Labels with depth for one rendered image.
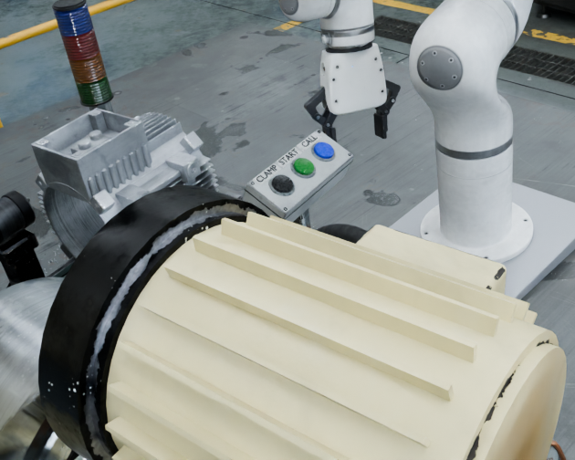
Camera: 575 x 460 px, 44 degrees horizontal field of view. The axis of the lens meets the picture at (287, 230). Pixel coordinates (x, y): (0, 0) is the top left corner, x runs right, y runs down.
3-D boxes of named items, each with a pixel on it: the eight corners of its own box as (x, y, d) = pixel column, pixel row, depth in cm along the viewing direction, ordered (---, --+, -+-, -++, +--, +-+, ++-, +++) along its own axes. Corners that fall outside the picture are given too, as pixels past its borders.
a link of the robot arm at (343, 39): (330, 34, 107) (332, 54, 108) (383, 24, 110) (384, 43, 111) (309, 27, 114) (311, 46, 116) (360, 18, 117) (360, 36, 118)
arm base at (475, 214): (461, 188, 135) (458, 101, 124) (554, 220, 123) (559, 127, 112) (398, 241, 126) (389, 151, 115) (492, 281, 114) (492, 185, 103)
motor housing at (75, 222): (140, 300, 103) (106, 191, 92) (58, 261, 114) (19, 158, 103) (229, 228, 116) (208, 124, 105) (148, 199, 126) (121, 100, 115)
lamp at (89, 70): (88, 86, 130) (81, 63, 128) (67, 80, 134) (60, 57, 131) (113, 73, 134) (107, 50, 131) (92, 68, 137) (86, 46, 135)
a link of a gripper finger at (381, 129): (381, 100, 117) (382, 140, 120) (398, 97, 118) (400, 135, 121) (371, 97, 120) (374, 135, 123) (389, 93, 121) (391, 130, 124)
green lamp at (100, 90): (95, 108, 133) (88, 86, 130) (75, 102, 136) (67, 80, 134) (119, 95, 137) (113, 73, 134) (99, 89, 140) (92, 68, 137)
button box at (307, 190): (277, 236, 98) (287, 213, 94) (238, 205, 100) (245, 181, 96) (344, 177, 109) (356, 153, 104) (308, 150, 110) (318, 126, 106)
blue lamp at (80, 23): (74, 38, 125) (67, 14, 122) (53, 34, 128) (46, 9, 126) (100, 26, 129) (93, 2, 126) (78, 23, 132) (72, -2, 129)
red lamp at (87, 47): (81, 63, 128) (74, 38, 125) (60, 57, 131) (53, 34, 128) (107, 50, 131) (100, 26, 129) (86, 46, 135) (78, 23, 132)
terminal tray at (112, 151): (92, 206, 97) (78, 161, 93) (45, 187, 103) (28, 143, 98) (155, 165, 104) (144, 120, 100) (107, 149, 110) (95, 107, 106)
